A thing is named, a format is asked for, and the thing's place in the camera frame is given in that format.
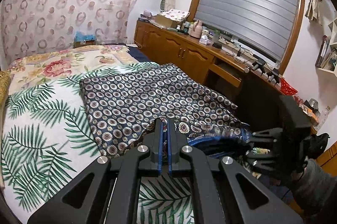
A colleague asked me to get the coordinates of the navy circle-patterned satin garment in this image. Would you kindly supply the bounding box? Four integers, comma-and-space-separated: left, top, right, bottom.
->
79, 64, 251, 158

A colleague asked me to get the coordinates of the palm leaf print sheet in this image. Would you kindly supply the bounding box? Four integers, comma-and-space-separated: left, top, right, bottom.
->
1, 62, 195, 223

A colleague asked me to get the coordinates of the wooden sideboard cabinet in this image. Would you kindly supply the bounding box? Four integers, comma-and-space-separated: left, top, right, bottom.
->
134, 20, 281, 100

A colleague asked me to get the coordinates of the navy bed sheet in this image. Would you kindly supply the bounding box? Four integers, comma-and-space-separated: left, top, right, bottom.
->
127, 46, 150, 62

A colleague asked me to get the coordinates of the floral bed quilt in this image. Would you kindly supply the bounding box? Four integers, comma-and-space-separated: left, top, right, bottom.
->
8, 45, 138, 94

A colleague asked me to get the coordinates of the pink thermos jug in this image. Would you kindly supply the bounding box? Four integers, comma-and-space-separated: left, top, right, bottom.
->
190, 20, 203, 39

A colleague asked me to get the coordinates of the gold paisley patterned garment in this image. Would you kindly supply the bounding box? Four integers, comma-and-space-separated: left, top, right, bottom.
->
0, 71, 11, 106

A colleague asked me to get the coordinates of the grey window blind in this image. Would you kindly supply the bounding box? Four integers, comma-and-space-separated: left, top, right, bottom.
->
195, 0, 299, 61

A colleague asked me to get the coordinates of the cardboard box with dotted cloth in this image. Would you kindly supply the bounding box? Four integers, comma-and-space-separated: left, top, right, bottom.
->
154, 9, 190, 28

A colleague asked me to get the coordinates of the small white fan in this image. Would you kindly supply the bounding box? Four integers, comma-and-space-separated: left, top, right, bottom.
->
159, 0, 166, 13

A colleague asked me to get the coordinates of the wall bookshelf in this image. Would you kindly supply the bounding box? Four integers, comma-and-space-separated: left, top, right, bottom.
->
315, 18, 336, 77

